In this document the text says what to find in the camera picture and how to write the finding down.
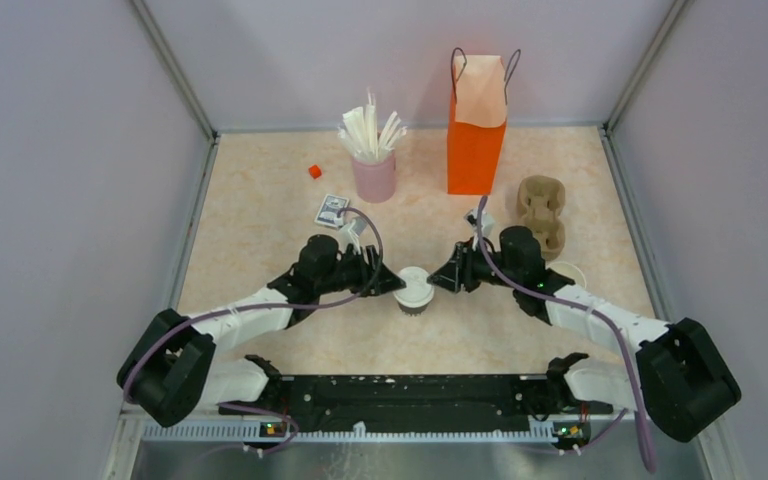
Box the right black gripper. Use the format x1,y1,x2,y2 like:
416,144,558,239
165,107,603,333
429,236,521,293

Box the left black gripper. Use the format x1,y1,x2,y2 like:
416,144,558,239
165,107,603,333
316,245,406,298

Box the white plastic cup lid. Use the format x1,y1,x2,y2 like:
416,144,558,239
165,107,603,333
394,266,434,309

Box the black paper coffee cup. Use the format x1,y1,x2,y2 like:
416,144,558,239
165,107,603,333
398,304,428,316

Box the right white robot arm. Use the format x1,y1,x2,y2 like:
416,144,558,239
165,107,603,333
429,226,742,443

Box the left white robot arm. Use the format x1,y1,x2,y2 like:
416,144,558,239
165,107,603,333
116,235,406,426

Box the blue playing card box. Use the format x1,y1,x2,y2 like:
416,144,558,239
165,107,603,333
314,194,350,229

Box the pink straw holder cup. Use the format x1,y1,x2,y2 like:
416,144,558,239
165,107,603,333
351,153,397,204

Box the stack of paper cups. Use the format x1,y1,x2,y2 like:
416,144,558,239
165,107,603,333
547,261,587,288

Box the brown pulp cup carrier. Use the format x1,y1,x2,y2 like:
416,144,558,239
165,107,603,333
516,175,566,261

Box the small orange cube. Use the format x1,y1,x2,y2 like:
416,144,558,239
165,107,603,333
308,165,322,179

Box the white wrapped straws bundle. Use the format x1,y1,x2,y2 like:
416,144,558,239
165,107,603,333
337,89,408,165

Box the orange paper bag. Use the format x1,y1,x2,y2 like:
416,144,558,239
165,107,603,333
447,47,521,195

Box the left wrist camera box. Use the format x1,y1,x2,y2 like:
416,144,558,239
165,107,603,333
336,209,369,252

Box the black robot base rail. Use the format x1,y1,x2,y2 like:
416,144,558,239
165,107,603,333
249,374,592,448

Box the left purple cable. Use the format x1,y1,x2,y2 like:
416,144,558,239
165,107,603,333
122,206,385,407

